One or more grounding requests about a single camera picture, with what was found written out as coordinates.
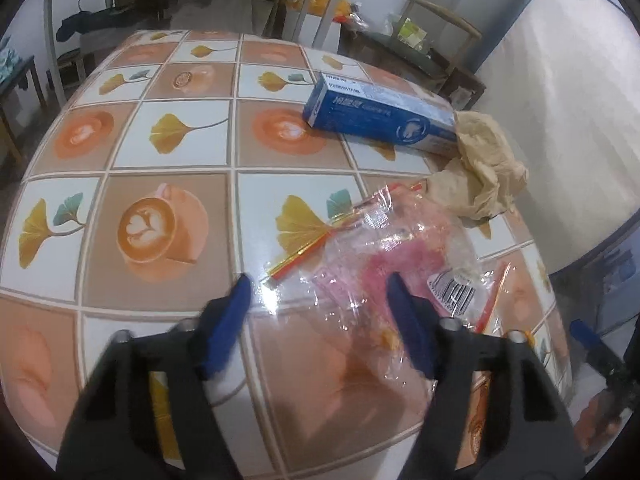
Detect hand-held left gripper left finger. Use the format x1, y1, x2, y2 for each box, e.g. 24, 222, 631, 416
55, 274, 253, 480

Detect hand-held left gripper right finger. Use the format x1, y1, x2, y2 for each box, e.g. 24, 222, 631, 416
387, 272, 586, 480

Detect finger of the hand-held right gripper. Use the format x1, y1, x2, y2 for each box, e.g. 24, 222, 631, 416
570, 319, 634, 427

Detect clear pink plastic bag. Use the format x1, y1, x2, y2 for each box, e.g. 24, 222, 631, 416
265, 182, 514, 366

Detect beige tissue paper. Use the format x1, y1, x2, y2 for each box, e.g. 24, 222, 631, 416
427, 110, 529, 222

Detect blue toothpaste box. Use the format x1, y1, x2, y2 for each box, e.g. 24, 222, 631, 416
302, 72, 459, 155

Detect table with patterned tablecloth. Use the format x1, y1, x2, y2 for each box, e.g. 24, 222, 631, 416
0, 29, 574, 480

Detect cream mattress with blue edge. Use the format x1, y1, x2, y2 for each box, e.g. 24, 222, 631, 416
474, 0, 640, 277

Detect green white carton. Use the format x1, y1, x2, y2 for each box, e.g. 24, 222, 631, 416
396, 16, 429, 44

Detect dark side table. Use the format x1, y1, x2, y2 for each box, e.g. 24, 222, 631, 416
0, 54, 47, 172

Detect wooden chair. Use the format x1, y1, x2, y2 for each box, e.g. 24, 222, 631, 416
339, 0, 484, 88

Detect white sack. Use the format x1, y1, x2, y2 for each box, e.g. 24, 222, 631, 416
171, 0, 254, 34

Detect dark cloth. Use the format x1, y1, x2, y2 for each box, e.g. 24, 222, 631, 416
55, 7, 132, 44

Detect grey refrigerator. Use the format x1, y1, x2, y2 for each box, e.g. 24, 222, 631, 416
467, 0, 539, 77

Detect yellow plastic bag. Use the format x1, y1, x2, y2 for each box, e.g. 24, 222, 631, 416
294, 0, 352, 17

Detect floral cloth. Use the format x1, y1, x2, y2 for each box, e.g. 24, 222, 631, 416
0, 35, 22, 82

